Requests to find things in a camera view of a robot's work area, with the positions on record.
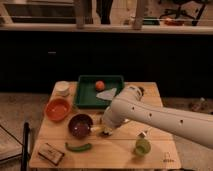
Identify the orange-red bowl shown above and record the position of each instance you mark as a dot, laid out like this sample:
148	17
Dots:
57	109

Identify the dark maroon bowl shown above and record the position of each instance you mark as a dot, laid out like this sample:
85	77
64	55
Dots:
80	125

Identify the orange fruit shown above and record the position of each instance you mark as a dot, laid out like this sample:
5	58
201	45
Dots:
99	85

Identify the black chair frame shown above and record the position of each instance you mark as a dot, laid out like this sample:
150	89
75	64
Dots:
24	155

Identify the green plastic tray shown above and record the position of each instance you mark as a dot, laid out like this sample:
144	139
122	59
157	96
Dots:
85	96

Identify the wooden block box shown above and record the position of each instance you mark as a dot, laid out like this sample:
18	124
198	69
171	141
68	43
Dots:
50	153

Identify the white cup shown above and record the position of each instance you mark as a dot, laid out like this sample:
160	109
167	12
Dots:
62	88

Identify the yellow banana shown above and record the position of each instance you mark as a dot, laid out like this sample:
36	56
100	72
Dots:
96	128

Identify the grey folded cloth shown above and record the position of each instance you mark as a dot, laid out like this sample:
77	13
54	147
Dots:
107	94

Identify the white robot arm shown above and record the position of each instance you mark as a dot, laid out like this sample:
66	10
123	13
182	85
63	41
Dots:
196	127

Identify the white handled brush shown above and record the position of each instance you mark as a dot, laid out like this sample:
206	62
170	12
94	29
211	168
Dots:
107	133

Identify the green pear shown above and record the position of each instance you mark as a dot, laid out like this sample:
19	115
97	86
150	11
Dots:
142	147

